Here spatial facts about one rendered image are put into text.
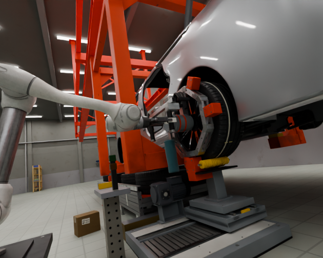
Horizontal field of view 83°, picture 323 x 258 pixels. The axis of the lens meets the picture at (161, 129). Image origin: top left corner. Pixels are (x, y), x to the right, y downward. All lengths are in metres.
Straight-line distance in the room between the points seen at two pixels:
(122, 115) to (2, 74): 0.57
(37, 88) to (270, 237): 1.47
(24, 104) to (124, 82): 0.97
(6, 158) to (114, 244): 0.79
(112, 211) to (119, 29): 1.75
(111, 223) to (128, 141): 0.70
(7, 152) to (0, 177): 0.12
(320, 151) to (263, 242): 4.31
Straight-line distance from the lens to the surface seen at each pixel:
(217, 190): 1.51
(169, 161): 1.45
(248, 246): 1.22
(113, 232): 1.39
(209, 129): 1.25
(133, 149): 1.69
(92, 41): 3.95
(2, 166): 1.16
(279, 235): 1.41
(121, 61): 2.00
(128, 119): 0.86
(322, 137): 5.39
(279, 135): 3.17
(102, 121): 3.72
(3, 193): 1.14
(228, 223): 1.31
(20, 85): 1.08
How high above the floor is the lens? 0.56
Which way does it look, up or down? 11 degrees up
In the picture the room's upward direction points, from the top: 9 degrees counter-clockwise
